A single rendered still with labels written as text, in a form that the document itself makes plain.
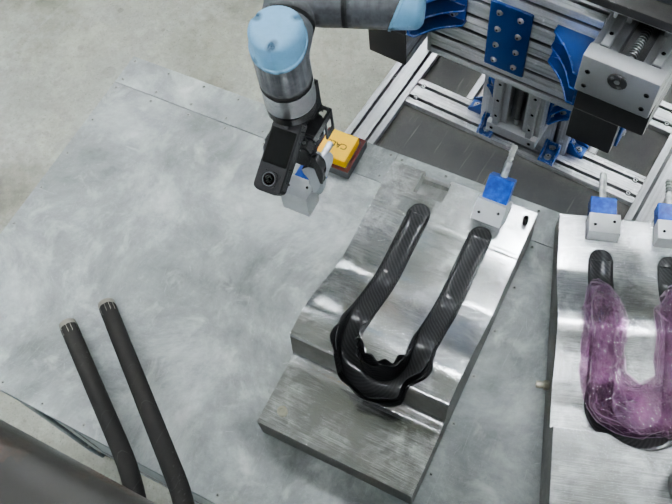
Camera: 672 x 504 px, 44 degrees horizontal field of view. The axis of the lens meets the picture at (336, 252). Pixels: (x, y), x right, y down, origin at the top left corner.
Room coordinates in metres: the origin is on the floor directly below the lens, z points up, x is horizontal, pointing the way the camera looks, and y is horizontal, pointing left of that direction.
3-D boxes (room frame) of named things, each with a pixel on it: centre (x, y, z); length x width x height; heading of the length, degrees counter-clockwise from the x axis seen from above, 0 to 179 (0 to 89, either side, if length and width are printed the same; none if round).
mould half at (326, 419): (0.51, -0.09, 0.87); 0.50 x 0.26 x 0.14; 144
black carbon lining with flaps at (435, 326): (0.52, -0.10, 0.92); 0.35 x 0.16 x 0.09; 144
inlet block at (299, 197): (0.76, 0.01, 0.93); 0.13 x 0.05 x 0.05; 144
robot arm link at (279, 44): (0.75, 0.03, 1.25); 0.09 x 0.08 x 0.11; 164
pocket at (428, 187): (0.72, -0.18, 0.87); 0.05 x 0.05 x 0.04; 54
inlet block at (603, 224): (0.64, -0.46, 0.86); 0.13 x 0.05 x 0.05; 161
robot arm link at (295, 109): (0.75, 0.03, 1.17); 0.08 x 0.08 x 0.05
